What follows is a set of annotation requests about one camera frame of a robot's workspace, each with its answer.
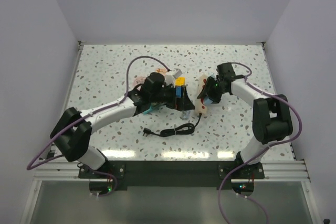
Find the blue charger plug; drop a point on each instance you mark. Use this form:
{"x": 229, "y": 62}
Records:
{"x": 210, "y": 100}

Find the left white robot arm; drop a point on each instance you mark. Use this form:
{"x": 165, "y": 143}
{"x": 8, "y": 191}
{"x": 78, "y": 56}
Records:
{"x": 73, "y": 131}

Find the teal triangular power strip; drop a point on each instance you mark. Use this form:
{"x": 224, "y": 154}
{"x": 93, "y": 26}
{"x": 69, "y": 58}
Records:
{"x": 152, "y": 108}

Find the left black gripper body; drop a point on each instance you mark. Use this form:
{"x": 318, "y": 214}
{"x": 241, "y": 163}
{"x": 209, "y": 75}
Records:
{"x": 167, "y": 96}

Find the pink cube socket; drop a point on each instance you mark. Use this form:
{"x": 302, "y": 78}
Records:
{"x": 161, "y": 70}

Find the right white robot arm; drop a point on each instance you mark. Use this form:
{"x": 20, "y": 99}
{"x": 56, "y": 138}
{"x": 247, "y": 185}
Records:
{"x": 271, "y": 121}

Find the yellow cube socket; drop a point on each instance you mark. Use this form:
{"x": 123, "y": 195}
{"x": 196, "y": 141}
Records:
{"x": 180, "y": 81}

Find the blue cube socket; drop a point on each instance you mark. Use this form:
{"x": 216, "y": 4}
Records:
{"x": 179, "y": 91}

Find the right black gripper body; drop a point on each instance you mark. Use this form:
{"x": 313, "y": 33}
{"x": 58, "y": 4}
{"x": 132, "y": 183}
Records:
{"x": 215, "y": 91}

